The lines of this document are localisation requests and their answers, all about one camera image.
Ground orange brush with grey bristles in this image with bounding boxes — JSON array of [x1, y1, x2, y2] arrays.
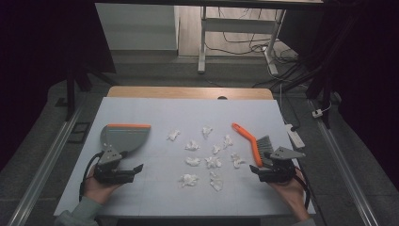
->
[[231, 122, 276, 169]]

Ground white power strip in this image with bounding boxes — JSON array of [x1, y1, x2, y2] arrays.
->
[[284, 123, 306, 149]]

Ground tangle of black floor cables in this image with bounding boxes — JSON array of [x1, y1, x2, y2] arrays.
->
[[205, 8, 302, 90]]

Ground grey dustpan with orange edge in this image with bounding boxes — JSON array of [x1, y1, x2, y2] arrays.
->
[[100, 123, 152, 155]]

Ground black metal stand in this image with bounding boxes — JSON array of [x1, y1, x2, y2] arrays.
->
[[64, 56, 117, 121], [305, 18, 356, 130]]

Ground pale grey table mat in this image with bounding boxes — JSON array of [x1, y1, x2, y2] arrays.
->
[[54, 96, 316, 218]]

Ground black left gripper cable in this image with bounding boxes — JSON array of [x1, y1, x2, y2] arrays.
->
[[78, 151, 104, 202]]

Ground white paper scraps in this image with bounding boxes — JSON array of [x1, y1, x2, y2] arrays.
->
[[166, 125, 247, 192]]

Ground white cabinet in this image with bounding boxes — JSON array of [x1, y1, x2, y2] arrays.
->
[[94, 3, 180, 51]]

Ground wooden table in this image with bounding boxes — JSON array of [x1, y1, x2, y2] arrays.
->
[[106, 86, 275, 101]]

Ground person's right hand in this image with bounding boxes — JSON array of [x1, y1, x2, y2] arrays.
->
[[269, 169, 311, 222]]

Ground person's left hand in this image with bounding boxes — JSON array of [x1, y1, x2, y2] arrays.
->
[[83, 168, 121, 205]]

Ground metal floor rail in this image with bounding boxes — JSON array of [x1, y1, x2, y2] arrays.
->
[[309, 98, 380, 226], [8, 103, 84, 226]]

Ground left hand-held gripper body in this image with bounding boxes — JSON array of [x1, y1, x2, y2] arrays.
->
[[93, 144, 126, 186]]

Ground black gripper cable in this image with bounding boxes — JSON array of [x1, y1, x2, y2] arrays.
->
[[293, 168, 311, 210], [78, 151, 104, 202]]

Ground black rectangular floor frame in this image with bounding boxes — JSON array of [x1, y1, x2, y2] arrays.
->
[[67, 121, 92, 145]]

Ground white desk frame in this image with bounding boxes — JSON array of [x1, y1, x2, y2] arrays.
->
[[197, 6, 287, 75]]

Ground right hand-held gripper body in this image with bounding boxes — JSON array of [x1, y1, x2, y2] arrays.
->
[[264, 146, 306, 184]]

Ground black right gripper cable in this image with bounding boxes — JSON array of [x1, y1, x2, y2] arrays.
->
[[293, 168, 311, 210]]

